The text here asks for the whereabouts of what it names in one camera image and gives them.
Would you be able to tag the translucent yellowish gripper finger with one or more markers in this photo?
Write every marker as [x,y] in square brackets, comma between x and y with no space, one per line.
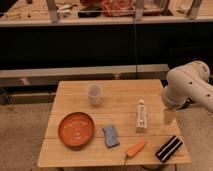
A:
[169,116]

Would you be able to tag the orange ceramic bowl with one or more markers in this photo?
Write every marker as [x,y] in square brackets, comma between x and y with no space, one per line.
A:
[76,129]

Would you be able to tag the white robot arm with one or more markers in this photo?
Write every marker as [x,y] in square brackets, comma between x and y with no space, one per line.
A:
[189,81]

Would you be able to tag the black white striped eraser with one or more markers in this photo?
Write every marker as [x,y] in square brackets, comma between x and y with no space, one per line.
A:
[168,149]

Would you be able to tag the white tube bottle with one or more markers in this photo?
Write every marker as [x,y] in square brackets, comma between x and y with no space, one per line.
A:
[141,120]

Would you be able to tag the orange carrot toy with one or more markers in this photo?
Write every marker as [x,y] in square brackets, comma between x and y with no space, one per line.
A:
[133,150]

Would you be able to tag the blue sponge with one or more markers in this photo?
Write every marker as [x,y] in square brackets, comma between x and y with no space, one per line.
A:
[111,138]

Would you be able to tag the wooden table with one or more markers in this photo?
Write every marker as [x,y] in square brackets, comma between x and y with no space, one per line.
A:
[118,107]

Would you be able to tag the clear plastic cup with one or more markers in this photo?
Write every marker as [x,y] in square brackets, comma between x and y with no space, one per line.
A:
[94,94]

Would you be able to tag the red object on shelf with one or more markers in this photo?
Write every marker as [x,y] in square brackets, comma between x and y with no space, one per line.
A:
[116,8]

